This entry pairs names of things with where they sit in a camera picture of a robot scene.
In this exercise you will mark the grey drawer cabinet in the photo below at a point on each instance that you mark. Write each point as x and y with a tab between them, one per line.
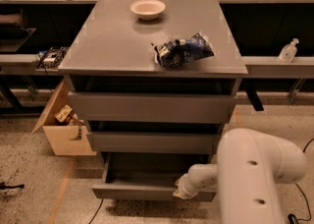
113	52

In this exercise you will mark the cardboard box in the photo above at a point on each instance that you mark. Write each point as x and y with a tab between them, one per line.
65	138

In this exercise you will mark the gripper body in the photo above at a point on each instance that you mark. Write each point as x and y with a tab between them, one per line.
185	186

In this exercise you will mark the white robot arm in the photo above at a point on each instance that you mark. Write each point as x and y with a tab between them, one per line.
249	166

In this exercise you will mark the grey middle drawer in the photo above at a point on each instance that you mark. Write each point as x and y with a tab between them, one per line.
152	137

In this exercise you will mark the grey drawer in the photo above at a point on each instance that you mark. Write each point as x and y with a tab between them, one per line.
164	108
143	176
152	137

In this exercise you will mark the clear sanitizer pump bottle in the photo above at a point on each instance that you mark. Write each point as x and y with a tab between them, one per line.
288	52

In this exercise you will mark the blue chip bag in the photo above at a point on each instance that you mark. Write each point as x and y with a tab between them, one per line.
180	52

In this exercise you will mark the patterned black white box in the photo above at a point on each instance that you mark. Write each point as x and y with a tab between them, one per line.
51	59

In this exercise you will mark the grey bottom drawer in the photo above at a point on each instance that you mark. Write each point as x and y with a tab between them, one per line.
143	176

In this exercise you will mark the grey top drawer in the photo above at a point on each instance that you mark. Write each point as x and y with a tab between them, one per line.
164	108

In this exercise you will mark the small box in carton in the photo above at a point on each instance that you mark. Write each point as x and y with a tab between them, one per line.
64	115

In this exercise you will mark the white bowl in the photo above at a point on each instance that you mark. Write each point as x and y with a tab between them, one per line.
148	10

